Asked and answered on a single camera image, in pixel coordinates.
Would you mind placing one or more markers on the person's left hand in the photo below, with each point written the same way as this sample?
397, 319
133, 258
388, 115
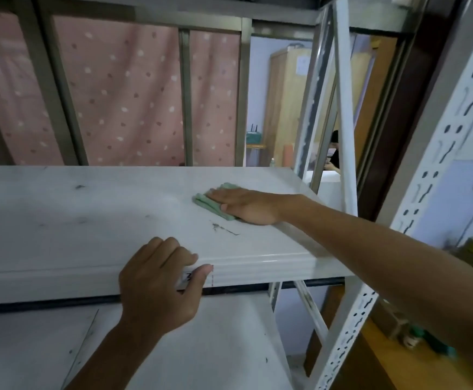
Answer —
151, 288

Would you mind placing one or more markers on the person's right hand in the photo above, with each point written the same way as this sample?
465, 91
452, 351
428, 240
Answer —
257, 207

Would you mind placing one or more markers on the person's right thumb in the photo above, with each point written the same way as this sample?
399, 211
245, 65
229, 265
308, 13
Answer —
231, 208

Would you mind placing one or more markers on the person's left thumb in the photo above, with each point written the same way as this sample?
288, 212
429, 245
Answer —
199, 276

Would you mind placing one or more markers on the green cleaning cloth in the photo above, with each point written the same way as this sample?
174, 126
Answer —
208, 203

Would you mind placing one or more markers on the white metal shelf rack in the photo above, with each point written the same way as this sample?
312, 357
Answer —
98, 219

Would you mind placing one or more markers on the person's left forearm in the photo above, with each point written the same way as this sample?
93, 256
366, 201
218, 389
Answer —
114, 361

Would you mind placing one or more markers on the person's right forearm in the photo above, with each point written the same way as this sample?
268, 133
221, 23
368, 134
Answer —
403, 272

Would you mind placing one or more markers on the small wooden table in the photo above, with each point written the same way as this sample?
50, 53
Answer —
256, 148

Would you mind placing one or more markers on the green router with antennas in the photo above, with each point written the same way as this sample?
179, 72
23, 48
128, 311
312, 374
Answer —
255, 138

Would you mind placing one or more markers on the wooden wardrobe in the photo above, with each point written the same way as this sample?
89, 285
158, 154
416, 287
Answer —
289, 101

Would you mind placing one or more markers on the pink dotted curtain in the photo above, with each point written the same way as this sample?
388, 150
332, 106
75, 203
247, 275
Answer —
126, 97

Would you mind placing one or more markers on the brown cardboard box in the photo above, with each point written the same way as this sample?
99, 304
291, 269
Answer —
389, 320

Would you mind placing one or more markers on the wooden desk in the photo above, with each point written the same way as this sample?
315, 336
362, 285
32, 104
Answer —
399, 369

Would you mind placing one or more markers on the green bottle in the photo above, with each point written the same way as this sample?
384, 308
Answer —
429, 341

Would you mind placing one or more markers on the dark brown door frame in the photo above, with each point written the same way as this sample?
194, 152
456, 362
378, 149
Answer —
407, 117

